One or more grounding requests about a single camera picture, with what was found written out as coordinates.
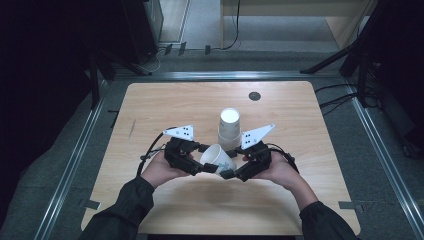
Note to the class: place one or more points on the dark round table grommet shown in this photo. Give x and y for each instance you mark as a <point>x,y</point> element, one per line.
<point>254,96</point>

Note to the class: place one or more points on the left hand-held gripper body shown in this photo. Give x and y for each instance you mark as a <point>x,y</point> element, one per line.
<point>180,156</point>

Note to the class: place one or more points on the person's right hand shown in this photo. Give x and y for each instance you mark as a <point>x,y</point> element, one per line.
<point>283,171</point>

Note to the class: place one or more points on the black metal stand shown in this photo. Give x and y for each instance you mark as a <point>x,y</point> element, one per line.
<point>95,76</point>

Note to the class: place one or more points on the black tripod stand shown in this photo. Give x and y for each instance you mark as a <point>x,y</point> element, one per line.
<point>356,43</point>

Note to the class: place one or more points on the grey tape strip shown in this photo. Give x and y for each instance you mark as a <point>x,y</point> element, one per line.
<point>89,204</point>
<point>350,205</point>

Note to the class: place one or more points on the black cabinet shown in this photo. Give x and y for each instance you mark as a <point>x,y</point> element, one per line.
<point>140,30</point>

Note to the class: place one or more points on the light wooden desk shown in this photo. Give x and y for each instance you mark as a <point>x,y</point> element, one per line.
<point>300,8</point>

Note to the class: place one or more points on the white paper cup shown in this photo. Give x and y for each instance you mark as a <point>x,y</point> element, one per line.
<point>213,156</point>

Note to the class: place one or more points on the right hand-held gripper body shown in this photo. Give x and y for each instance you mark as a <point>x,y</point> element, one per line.
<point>258,160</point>

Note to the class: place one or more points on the aluminium floor rail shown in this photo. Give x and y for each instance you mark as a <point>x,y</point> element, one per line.
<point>226,75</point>
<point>70,173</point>
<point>383,146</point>

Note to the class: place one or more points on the stack of white cups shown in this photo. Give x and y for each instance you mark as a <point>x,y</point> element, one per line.
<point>229,128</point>

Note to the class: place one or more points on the person's left hand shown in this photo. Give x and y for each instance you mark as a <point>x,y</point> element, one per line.
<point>158,171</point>

